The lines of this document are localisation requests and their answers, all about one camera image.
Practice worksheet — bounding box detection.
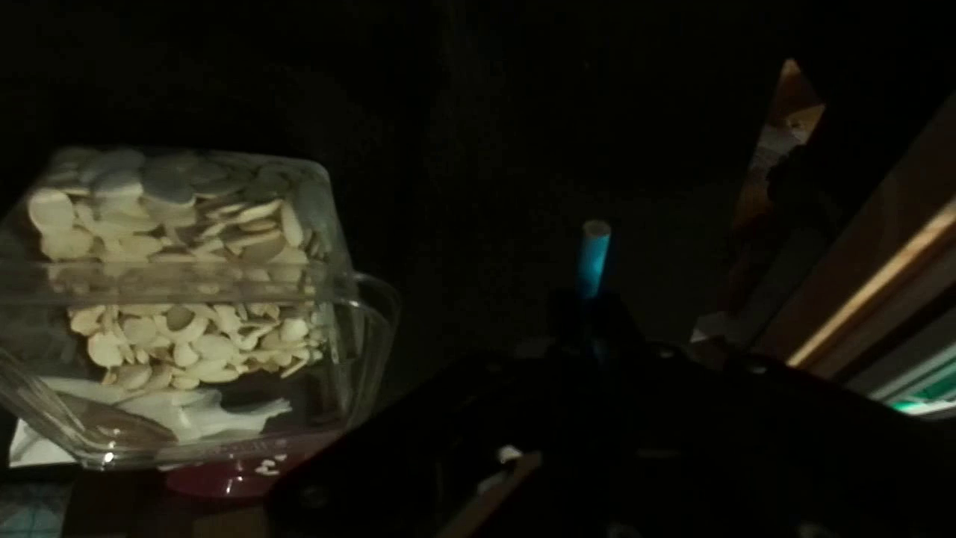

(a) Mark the pink bowl with candies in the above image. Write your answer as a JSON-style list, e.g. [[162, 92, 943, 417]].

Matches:
[[162, 428, 337, 503]]

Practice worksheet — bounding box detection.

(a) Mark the clear container of seeds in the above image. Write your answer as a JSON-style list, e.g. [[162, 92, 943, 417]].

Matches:
[[0, 144, 402, 471]]

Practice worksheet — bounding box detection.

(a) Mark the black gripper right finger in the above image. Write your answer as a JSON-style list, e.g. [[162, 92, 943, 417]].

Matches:
[[593, 296, 779, 400]]

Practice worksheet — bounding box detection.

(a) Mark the white paper napkin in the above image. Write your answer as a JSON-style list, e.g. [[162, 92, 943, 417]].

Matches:
[[6, 370, 302, 471]]

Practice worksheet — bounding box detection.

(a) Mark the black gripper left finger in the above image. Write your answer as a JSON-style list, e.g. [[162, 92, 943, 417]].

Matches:
[[437, 292, 598, 400]]

